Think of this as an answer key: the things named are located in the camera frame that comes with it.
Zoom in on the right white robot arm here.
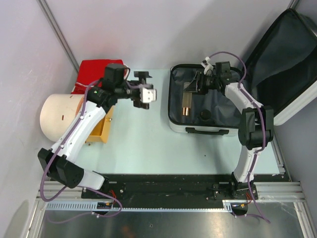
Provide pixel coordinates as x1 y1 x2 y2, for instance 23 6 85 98
184 59 274 199

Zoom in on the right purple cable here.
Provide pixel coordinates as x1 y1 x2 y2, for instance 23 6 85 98
208 51 271 223

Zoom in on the right aluminium corner post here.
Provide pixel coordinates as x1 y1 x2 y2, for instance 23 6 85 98
287 0 301 9

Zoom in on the aluminium corner post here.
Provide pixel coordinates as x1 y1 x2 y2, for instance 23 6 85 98
287 0 301 9
36 0 79 73

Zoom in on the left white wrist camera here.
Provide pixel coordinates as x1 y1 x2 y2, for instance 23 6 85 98
140 87 157 104

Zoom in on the aluminium frame rail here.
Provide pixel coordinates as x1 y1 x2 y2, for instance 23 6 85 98
36 180 307 203

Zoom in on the purple cable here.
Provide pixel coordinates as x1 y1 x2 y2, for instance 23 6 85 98
41 79 149 224
208 51 271 223

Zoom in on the copper cylindrical bottle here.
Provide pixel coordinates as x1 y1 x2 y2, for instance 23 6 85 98
182 92 192 116

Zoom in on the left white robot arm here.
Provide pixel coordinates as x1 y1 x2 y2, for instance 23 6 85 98
38 63 157 198

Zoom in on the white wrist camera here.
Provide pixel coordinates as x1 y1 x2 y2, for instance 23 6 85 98
140 87 157 104
201 57 213 76

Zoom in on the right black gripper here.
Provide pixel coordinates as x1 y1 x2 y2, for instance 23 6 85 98
184 70 220 95

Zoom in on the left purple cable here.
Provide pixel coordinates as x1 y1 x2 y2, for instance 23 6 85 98
41 79 149 224

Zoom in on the cream cylindrical bucket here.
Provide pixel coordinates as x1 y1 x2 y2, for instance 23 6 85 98
40 94 84 142

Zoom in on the red shirt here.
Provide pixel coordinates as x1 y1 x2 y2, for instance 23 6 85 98
71 59 124 94

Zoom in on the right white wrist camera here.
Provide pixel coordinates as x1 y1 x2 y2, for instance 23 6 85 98
201 57 213 76

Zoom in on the grey slotted cable duct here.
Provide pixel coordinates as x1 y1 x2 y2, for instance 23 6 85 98
46 200 248 213

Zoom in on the black round jar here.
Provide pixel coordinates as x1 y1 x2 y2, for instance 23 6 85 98
200 110 211 121

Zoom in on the black white space suitcase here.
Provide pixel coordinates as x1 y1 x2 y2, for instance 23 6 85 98
168 9 317 135

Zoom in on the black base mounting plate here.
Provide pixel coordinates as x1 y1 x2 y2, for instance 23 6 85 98
81 173 293 201

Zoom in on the left aluminium corner post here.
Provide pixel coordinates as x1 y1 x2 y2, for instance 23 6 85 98
36 0 79 73

